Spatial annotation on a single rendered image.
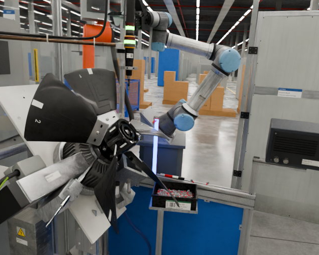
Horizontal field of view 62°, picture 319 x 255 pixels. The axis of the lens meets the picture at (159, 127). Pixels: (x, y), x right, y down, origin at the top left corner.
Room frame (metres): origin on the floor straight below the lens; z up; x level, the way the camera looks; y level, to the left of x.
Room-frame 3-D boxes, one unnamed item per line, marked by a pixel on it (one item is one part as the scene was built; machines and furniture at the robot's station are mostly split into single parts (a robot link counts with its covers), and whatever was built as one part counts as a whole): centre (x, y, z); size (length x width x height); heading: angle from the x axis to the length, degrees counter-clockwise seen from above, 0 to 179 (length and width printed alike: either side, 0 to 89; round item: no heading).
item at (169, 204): (1.22, -0.09, 0.85); 0.22 x 0.17 x 0.07; 85
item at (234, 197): (1.40, -0.08, 0.82); 0.90 x 0.04 x 0.08; 70
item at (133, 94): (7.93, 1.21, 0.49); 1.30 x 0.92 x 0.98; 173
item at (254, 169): (1.25, -0.49, 0.96); 0.03 x 0.03 x 0.20; 70
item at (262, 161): (1.22, -0.58, 1.04); 0.24 x 0.03 x 0.03; 70
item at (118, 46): (1.09, 0.14, 1.50); 0.09 x 0.07 x 0.10; 105
